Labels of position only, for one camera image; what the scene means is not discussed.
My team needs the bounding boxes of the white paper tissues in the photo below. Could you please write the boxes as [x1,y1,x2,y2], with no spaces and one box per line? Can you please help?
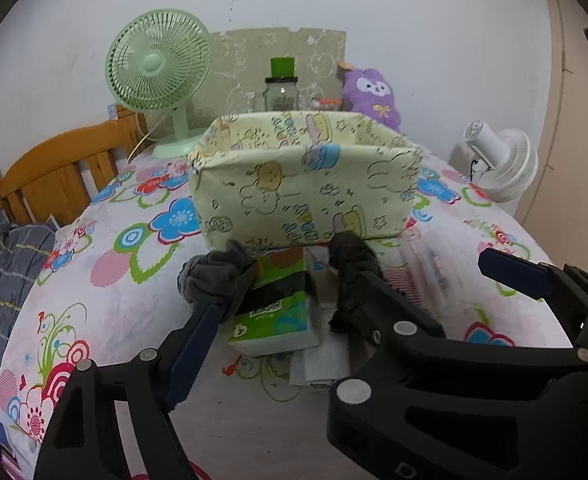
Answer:
[288,305,352,387]

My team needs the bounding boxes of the clear plastic bag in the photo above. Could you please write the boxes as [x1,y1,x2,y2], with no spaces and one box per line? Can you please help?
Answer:
[396,227,469,318]

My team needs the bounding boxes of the grey plaid quilt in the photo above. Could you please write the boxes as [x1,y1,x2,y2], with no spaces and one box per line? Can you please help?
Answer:
[0,208,59,331]

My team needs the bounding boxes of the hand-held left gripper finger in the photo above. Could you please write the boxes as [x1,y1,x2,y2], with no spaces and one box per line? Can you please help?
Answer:
[33,302,227,480]

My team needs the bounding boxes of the purple plush toy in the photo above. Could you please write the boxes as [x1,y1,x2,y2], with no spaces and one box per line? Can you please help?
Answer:
[340,61,405,133]

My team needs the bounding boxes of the cartoon print fabric storage box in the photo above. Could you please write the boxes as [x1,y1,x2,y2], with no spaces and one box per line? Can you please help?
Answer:
[188,110,423,250]

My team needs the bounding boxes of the floral printed sheet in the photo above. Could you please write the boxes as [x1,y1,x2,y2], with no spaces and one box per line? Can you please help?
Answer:
[0,147,582,480]

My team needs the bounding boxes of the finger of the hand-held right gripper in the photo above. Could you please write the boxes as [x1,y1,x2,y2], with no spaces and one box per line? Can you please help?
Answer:
[478,249,588,342]
[328,271,588,480]

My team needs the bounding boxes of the green desk fan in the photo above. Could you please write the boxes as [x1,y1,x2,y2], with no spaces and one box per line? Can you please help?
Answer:
[105,8,212,159]

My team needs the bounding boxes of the white desk fan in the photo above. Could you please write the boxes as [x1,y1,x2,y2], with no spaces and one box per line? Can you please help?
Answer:
[448,120,540,204]

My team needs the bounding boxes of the glass jar with green lid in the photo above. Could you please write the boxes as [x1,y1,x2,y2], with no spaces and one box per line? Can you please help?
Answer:
[265,57,303,112]

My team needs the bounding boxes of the beige printed board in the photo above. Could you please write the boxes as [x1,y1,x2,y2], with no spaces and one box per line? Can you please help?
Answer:
[208,29,347,123]

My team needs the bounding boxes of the green white tissue packet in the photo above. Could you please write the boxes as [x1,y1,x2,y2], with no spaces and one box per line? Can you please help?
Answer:
[226,250,321,358]

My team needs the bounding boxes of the wooden headboard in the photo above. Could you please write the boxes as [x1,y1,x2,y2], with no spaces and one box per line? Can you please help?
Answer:
[0,104,148,226]

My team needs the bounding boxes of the black cloth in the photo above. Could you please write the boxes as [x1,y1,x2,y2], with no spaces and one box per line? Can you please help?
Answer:
[328,231,383,335]

